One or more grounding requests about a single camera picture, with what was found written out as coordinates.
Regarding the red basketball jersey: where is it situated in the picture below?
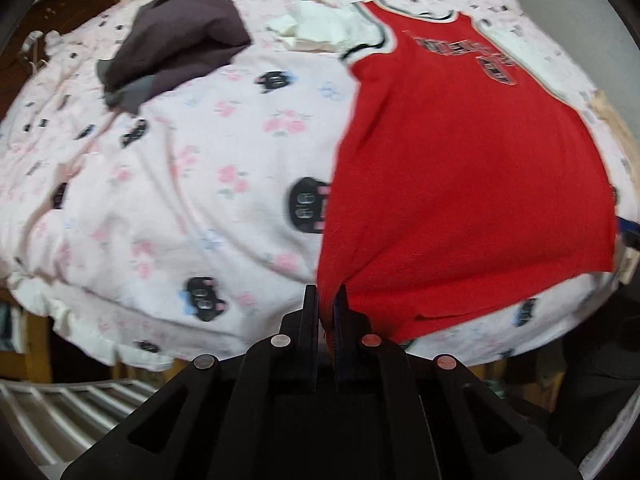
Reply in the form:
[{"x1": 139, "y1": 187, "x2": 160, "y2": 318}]
[{"x1": 316, "y1": 0, "x2": 619, "y2": 344}]

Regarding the pink printed bed sheet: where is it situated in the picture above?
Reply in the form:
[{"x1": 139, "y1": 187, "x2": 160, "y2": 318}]
[{"x1": 0, "y1": 0, "x2": 640, "y2": 372}]

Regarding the dark grey garment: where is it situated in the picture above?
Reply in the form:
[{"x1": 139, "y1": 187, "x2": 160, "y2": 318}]
[{"x1": 96, "y1": 0, "x2": 252, "y2": 115}]

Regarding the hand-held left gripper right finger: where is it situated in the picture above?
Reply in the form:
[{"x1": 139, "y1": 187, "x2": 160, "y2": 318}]
[{"x1": 334, "y1": 284, "x2": 584, "y2": 480}]

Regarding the wooden shelf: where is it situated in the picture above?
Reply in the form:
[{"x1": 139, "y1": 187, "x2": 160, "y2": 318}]
[{"x1": 0, "y1": 285, "x2": 57, "y2": 387}]

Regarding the white cloth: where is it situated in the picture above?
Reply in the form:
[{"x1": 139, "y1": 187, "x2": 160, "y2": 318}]
[{"x1": 267, "y1": 0, "x2": 389, "y2": 56}]

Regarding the dark wooden headboard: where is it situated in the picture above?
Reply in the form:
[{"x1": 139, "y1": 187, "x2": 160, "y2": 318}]
[{"x1": 0, "y1": 0, "x2": 122, "y2": 128}]

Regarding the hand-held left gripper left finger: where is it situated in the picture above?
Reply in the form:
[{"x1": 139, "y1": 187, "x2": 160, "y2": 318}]
[{"x1": 60, "y1": 284, "x2": 320, "y2": 480}]

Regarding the white slatted rack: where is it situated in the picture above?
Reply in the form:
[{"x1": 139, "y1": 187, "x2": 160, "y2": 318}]
[{"x1": 0, "y1": 377, "x2": 172, "y2": 480}]

